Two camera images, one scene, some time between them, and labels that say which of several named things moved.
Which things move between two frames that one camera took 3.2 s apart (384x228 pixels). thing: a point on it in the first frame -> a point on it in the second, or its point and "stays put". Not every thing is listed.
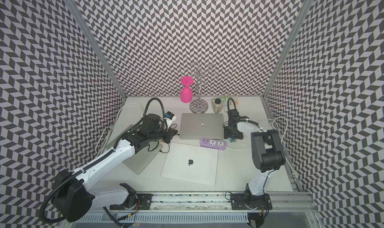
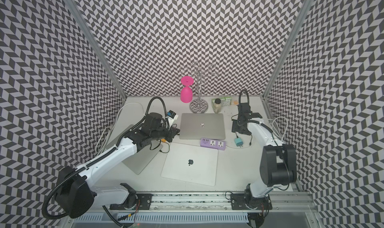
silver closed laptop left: x=138 y=161 stays put
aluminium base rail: x=215 y=202 stays put
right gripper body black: x=233 y=133 -> x=237 y=127
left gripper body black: x=161 y=134 stays put
